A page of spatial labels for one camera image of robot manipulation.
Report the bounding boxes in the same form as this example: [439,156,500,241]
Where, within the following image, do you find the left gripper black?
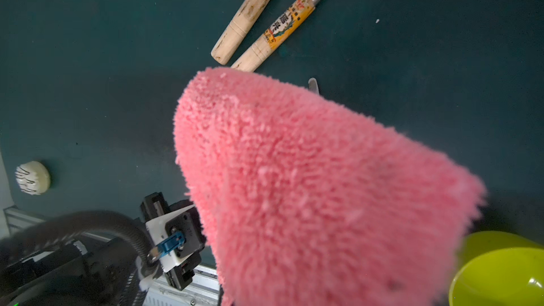
[1,220,149,305]

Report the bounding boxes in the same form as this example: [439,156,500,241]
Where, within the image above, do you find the pink rag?
[174,68,486,305]

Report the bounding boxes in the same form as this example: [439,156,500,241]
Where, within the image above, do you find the lime green bowl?
[449,231,543,305]

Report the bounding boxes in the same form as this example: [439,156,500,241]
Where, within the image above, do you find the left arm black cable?
[0,210,158,277]

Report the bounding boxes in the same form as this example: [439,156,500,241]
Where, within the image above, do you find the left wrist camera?
[140,193,206,291]

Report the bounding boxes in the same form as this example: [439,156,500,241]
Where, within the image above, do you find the white rope ball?
[15,161,51,195]

